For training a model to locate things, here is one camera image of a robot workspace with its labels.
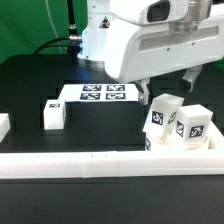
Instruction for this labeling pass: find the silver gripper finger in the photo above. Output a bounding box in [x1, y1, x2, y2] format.
[135, 78, 150, 105]
[180, 65, 202, 92]

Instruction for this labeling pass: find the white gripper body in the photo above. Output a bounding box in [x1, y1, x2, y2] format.
[105, 0, 224, 83]

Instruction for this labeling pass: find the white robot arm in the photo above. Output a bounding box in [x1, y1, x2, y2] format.
[78, 0, 224, 104]

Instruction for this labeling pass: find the white marker sheet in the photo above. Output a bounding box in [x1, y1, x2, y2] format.
[59, 84, 138, 102]

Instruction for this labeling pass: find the white U-shaped fence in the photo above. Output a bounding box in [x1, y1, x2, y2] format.
[0, 113, 224, 180]

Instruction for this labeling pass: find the black cable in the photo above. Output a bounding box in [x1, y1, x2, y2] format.
[32, 0, 83, 56]

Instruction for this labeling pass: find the grey thin cable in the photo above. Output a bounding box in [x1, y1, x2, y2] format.
[44, 0, 64, 55]

